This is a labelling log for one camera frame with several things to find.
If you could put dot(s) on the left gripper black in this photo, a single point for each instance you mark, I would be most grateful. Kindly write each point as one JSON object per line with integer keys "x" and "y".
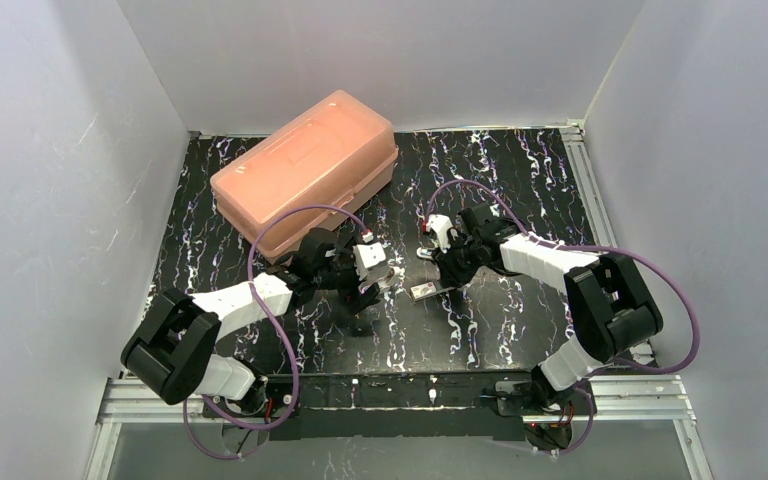
{"x": 363, "y": 287}

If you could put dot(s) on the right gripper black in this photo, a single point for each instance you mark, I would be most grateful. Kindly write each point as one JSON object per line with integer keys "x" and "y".
{"x": 448, "y": 263}

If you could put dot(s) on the staple tray with staples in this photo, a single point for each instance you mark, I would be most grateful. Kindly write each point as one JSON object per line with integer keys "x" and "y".
{"x": 427, "y": 290}

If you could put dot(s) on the small white stapler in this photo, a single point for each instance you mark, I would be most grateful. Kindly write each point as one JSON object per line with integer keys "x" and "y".
{"x": 384, "y": 278}

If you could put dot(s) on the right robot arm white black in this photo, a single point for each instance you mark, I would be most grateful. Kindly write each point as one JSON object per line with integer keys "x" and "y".
{"x": 611, "y": 307}

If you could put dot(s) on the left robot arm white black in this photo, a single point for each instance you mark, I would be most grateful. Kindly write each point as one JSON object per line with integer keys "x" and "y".
{"x": 173, "y": 352}

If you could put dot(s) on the pink translucent plastic box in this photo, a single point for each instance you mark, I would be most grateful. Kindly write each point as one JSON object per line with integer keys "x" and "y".
{"x": 330, "y": 160}

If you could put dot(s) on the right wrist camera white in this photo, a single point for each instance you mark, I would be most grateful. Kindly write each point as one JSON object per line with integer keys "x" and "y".
{"x": 438, "y": 227}

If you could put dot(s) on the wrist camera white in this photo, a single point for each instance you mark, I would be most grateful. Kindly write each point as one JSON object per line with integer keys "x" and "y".
{"x": 371, "y": 262}
{"x": 438, "y": 227}

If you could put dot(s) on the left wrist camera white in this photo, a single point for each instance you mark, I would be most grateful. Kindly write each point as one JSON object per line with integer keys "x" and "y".
{"x": 371, "y": 262}

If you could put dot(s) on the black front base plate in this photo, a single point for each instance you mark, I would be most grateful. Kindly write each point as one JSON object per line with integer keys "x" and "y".
{"x": 499, "y": 404}

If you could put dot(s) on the aluminium front rail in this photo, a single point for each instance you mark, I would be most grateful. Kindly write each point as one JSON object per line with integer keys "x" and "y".
{"x": 615, "y": 397}

